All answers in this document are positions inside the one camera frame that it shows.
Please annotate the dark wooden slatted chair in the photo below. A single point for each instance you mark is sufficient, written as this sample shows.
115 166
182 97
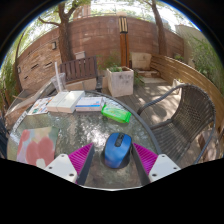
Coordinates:
80 68

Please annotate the slim leaning tree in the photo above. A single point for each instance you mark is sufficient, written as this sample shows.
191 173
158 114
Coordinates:
160 33

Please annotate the grey wall utility box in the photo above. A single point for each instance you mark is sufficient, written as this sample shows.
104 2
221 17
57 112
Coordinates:
80 55

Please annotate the pale stone block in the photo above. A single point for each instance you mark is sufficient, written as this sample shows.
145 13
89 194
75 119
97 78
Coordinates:
141 60

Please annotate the square concrete planter with plant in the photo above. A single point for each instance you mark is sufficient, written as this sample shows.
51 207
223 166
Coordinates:
120 82

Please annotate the thick forked tree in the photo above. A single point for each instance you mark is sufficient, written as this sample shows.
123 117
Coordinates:
64 36

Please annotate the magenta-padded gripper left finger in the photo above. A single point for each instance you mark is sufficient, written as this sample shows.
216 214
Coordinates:
61 165

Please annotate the grey wicker armchair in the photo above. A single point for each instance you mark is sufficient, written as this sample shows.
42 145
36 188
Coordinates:
190 113

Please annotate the clear plastic cup with straw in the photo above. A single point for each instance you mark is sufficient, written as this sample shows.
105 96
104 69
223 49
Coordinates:
59 82

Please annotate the pink and green printed mouse pad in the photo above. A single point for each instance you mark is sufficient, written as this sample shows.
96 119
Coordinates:
38 146

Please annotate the black wall lamp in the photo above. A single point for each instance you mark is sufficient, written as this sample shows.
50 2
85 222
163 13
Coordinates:
19 69
54 45

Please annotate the green wet wipes pack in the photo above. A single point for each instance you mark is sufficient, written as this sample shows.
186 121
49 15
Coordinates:
116 114

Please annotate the curved wooden slat fence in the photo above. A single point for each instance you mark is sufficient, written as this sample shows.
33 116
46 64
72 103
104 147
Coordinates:
186 75

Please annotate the wooden garden lamp post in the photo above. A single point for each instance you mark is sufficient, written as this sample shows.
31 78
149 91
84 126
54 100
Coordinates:
123 43

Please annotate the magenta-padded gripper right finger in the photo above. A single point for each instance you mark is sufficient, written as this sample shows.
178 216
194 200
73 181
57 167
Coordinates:
164 165

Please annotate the white and blue small box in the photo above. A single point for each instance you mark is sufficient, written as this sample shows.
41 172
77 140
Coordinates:
89 104

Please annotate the colourful sticker sheet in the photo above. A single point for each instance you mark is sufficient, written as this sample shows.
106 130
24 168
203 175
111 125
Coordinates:
40 106

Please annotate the blue and black computer mouse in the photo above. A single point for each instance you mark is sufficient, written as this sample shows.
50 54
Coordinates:
116 153

